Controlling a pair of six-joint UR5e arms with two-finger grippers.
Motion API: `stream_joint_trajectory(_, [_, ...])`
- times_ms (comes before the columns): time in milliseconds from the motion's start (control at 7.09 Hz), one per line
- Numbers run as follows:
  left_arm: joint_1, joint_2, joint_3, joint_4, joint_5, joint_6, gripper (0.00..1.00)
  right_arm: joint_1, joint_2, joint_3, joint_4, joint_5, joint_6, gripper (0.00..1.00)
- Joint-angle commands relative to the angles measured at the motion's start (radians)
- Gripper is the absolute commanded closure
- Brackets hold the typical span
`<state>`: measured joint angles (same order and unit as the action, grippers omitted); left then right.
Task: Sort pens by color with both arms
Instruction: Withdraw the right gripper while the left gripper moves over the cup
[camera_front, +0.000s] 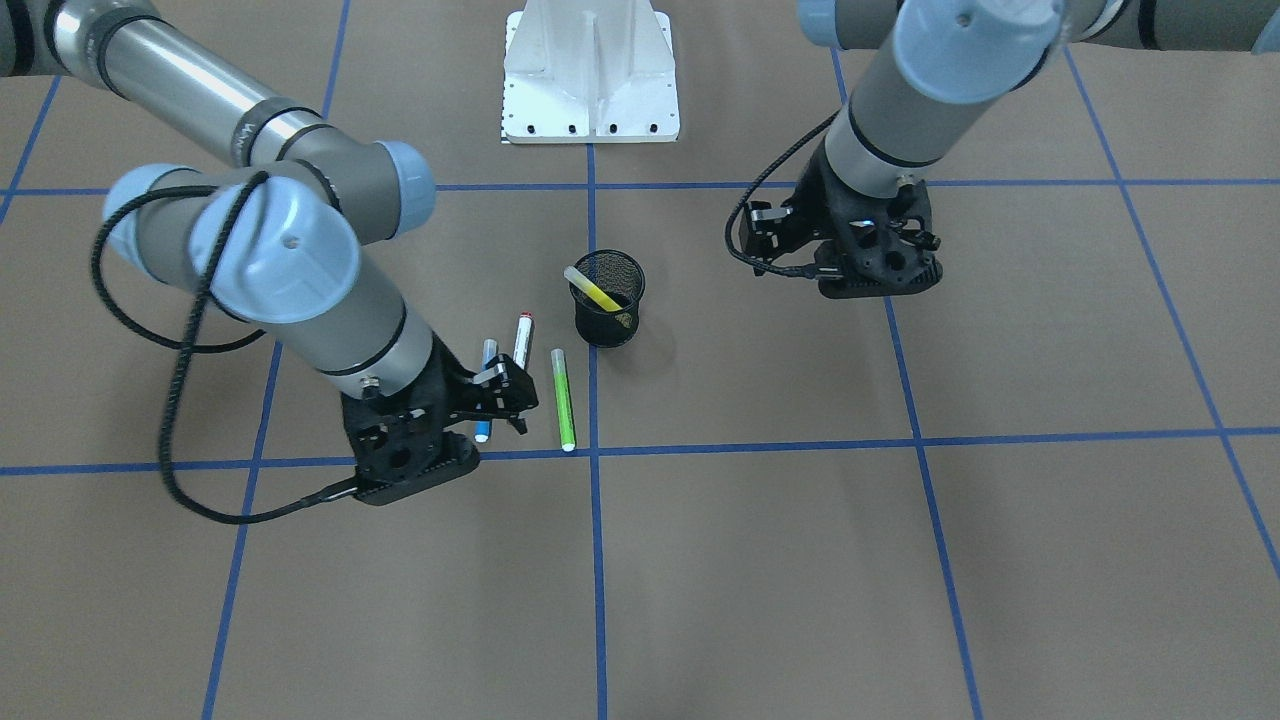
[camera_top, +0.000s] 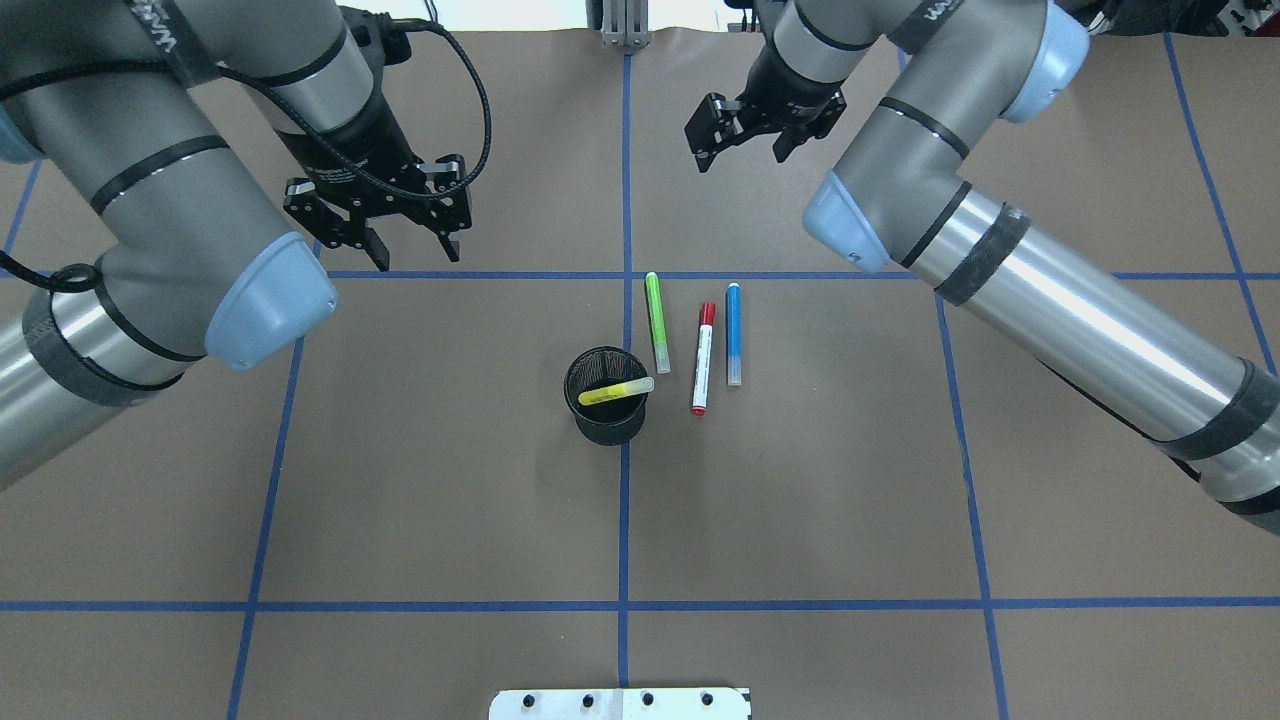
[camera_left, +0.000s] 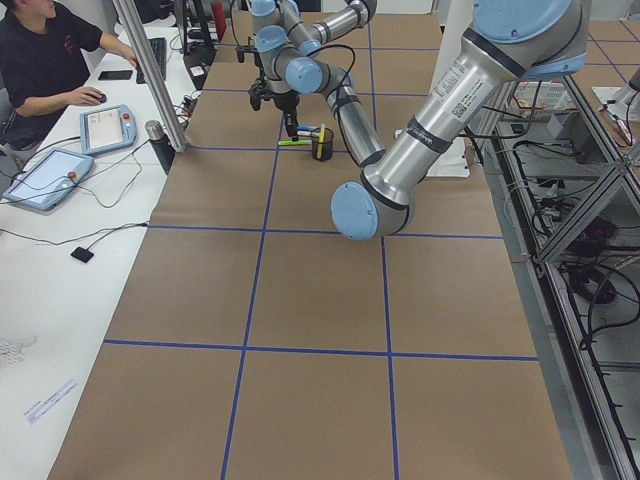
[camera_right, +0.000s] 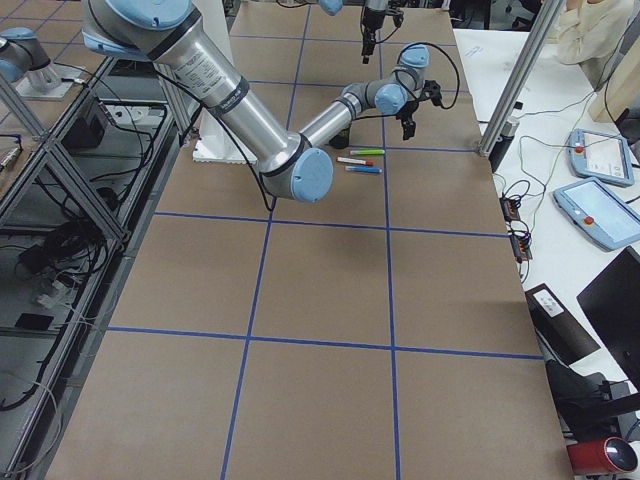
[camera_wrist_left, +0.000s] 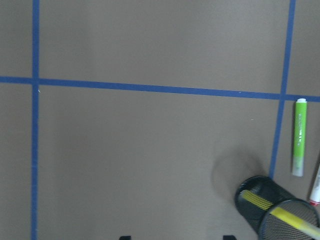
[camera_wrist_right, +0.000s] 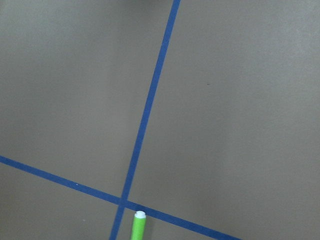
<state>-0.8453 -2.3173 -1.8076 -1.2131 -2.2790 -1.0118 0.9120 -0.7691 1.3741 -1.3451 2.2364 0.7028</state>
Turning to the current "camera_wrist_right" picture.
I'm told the green marker pen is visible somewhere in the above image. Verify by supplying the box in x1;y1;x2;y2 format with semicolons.
130;210;147;240

